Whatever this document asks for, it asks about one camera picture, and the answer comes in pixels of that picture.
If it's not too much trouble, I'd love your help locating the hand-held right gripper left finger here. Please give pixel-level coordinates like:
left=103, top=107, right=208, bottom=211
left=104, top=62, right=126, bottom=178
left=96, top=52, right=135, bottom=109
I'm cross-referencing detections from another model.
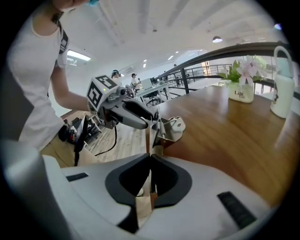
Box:
left=43, top=153, right=151, bottom=240

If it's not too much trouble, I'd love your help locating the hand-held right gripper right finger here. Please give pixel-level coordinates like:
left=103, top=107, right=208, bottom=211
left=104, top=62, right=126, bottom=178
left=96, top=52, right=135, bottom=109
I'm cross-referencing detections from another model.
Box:
left=138, top=154, right=278, bottom=240

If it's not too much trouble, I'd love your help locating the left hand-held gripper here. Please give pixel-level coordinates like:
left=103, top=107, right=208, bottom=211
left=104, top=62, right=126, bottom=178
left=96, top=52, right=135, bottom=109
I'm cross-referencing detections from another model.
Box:
left=86, top=74, right=160, bottom=130

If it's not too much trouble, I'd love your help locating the large metal binder clip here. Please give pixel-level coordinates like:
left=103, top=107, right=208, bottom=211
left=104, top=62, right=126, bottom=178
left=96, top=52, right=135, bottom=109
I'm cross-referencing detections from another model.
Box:
left=135, top=116, right=186, bottom=228

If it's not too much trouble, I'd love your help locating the person's left forearm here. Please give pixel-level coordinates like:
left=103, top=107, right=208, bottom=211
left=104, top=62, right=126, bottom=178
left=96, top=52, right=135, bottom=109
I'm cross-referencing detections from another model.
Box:
left=50, top=67, right=93, bottom=112

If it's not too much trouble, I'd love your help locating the black office chair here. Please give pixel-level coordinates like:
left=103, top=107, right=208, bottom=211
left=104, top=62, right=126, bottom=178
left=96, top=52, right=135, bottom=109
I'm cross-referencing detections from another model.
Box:
left=143, top=90, right=162, bottom=106

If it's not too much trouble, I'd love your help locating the white desk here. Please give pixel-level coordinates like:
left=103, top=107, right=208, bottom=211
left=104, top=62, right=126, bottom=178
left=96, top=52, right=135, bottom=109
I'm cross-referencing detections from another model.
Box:
left=135, top=83, right=173, bottom=104

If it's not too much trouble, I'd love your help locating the white box appliance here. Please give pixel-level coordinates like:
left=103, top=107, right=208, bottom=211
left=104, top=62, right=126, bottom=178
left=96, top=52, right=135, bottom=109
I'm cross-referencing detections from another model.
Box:
left=140, top=78, right=153, bottom=90

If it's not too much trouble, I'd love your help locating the black device with screen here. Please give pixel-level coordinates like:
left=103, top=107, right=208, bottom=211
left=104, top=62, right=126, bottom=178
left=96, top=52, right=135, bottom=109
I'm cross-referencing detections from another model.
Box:
left=74, top=112, right=91, bottom=167

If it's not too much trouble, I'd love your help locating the black metal railing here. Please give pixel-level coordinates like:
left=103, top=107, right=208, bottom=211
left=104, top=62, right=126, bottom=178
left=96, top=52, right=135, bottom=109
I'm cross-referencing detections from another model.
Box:
left=156, top=41, right=300, bottom=94

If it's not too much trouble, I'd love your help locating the wooden table with black legs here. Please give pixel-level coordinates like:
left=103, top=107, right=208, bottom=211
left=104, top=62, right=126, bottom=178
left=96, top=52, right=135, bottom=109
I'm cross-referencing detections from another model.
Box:
left=150, top=85, right=300, bottom=208

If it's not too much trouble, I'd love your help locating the rectangular ceiling light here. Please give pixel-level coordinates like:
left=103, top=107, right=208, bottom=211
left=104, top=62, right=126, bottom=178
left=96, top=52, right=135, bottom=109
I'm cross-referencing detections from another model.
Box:
left=67, top=49, right=92, bottom=63

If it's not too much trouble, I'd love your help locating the white pot with pink flowers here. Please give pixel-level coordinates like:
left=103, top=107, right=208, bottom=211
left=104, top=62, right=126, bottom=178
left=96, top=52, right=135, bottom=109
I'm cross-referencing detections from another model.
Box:
left=217, top=55, right=268, bottom=104

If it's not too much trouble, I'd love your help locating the person's light t-shirt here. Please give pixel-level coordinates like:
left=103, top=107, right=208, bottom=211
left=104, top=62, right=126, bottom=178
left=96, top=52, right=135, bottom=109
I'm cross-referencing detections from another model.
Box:
left=6, top=4, right=70, bottom=150

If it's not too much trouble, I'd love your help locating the white mug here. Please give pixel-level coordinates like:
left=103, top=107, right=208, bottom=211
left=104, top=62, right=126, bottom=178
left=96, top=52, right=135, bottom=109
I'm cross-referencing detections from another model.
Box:
left=270, top=45, right=296, bottom=119

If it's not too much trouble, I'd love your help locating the black device cable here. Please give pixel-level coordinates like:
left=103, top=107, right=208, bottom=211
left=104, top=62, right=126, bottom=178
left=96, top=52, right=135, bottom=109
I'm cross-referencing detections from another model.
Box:
left=93, top=126, right=118, bottom=158

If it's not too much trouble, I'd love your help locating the black shoulder strap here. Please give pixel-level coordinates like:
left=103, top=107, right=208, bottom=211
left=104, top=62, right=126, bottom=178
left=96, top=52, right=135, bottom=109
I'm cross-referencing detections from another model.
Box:
left=50, top=14, right=69, bottom=55

